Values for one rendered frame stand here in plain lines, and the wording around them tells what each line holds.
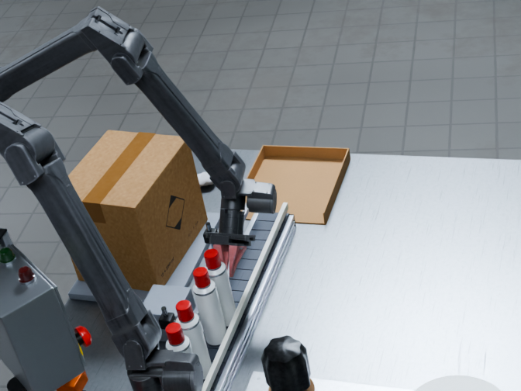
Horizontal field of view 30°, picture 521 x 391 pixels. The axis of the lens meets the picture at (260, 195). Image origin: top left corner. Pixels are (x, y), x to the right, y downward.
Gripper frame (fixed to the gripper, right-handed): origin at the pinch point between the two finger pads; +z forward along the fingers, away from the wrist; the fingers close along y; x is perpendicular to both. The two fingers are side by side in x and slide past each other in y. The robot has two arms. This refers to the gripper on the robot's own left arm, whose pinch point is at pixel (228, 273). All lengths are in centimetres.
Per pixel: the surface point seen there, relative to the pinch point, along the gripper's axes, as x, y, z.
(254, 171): 51, -13, -26
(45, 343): -76, -2, 9
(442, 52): 276, 4, -102
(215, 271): -10.7, 1.1, -0.9
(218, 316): -10.0, 2.0, 9.0
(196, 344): -20.1, 1.5, 14.4
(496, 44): 282, 30, -107
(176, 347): -28.8, 0.6, 14.0
